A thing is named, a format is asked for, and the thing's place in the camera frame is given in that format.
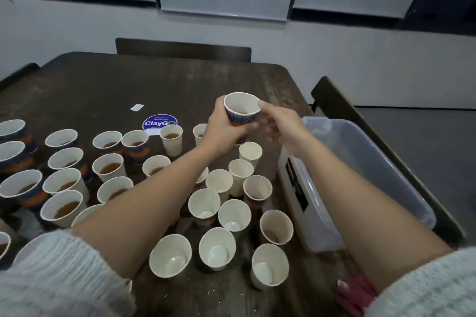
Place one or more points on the person's right hand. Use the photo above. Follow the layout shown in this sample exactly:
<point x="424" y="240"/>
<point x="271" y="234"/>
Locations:
<point x="286" y="129"/>

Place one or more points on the person's left hand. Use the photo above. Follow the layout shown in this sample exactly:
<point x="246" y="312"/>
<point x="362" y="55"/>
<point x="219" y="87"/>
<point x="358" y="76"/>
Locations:
<point x="221" y="133"/>

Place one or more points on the orange blue patterned paper cup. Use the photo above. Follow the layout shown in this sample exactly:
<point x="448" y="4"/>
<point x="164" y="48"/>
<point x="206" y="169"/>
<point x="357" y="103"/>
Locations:
<point x="242" y="111"/>

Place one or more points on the white paper cup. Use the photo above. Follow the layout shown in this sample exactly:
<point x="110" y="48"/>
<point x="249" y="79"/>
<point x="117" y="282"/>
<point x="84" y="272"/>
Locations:
<point x="240" y="173"/>
<point x="251" y="153"/>

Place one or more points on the clear plastic storage bin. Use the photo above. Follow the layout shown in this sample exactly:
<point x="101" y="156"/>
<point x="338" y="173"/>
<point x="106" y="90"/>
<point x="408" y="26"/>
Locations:
<point x="372" y="172"/>

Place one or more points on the group of paper cups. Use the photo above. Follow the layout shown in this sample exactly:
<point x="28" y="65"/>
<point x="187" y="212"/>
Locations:
<point x="65" y="207"/>

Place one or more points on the person's right forearm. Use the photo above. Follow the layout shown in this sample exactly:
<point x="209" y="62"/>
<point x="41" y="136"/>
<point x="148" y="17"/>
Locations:
<point x="364" y="216"/>

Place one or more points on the person's left forearm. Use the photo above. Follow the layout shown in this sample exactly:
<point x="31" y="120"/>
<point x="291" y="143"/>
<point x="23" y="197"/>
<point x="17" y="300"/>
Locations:
<point x="141" y="216"/>

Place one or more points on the dark wooden chair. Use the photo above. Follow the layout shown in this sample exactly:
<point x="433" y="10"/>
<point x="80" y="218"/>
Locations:
<point x="331" y="97"/>
<point x="182" y="48"/>

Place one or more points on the round blue sticker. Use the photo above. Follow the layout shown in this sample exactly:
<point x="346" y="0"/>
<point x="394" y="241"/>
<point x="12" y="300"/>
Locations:
<point x="159" y="120"/>

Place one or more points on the dark wooden table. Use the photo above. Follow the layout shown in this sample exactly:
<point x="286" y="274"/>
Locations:
<point x="186" y="79"/>

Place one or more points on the small white paper label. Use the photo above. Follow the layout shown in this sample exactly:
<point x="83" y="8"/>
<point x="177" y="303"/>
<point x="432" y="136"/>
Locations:
<point x="137" y="107"/>

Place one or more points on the dark red cloth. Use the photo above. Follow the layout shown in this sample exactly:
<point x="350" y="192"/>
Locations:
<point x="355" y="294"/>

